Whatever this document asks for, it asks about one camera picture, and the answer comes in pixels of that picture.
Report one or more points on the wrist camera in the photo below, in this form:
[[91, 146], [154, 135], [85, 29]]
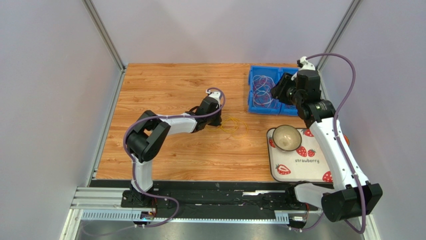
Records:
[[215, 94], [303, 64]]

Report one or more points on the aluminium frame rail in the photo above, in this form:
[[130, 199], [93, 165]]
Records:
[[98, 203]]

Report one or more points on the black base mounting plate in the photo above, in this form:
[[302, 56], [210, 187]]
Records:
[[217, 200]]

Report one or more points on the strawberry print tray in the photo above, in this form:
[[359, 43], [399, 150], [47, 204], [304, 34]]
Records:
[[306, 163]]

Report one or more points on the blue plastic bin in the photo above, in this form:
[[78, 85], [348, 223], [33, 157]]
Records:
[[261, 79]]

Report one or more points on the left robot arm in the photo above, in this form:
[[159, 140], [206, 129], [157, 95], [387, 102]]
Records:
[[143, 140]]

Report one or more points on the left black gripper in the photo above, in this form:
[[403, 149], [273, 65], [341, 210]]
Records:
[[217, 122]]

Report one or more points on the aluminium corner post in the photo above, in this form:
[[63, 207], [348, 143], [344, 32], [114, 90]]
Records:
[[100, 26], [343, 25]]

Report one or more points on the beige bowl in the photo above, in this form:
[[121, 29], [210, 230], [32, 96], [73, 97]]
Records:
[[287, 138]]

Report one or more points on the orange plastic cup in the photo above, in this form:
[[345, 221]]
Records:
[[346, 139]]

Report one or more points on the left aluminium corner post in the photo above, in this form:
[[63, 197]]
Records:
[[100, 26]]

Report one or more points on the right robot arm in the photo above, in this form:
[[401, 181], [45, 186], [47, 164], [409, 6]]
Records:
[[353, 195]]

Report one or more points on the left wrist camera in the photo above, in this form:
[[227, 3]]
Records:
[[215, 94]]

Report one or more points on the right aluminium corner post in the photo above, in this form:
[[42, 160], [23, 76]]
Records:
[[343, 25]]

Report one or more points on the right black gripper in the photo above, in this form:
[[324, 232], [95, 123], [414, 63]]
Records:
[[284, 88]]

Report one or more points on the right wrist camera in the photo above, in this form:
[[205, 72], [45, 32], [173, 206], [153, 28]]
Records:
[[303, 64]]

